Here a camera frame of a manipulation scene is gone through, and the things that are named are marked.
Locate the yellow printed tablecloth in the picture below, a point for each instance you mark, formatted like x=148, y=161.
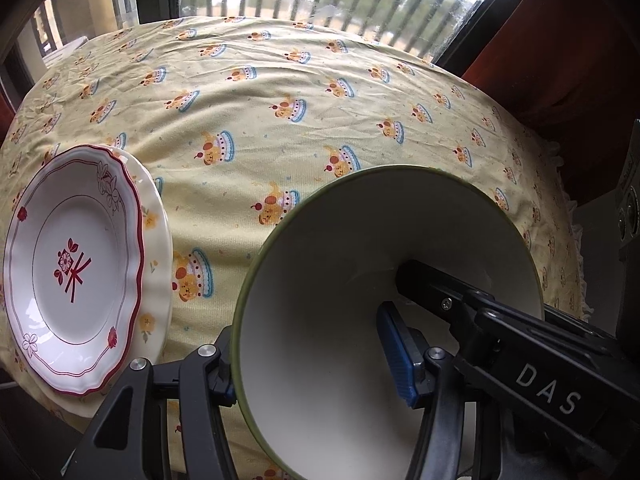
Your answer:
x=300, y=125

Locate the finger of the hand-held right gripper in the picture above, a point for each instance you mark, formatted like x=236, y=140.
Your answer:
x=430, y=290

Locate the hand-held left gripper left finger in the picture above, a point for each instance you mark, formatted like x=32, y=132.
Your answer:
x=212, y=375

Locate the small white line-rimmed plate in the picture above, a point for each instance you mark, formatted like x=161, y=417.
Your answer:
x=75, y=270

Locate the red curtain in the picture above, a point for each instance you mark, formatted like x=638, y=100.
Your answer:
x=560, y=60

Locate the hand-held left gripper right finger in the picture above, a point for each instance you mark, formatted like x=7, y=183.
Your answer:
x=395, y=355

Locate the beige floral ceramic bowl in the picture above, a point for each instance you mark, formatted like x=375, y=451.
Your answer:
x=320, y=335

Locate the white beaded ruffled-rim plate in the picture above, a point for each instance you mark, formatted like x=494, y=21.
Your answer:
x=80, y=405

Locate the white plastic stool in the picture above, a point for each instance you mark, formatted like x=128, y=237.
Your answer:
x=62, y=50

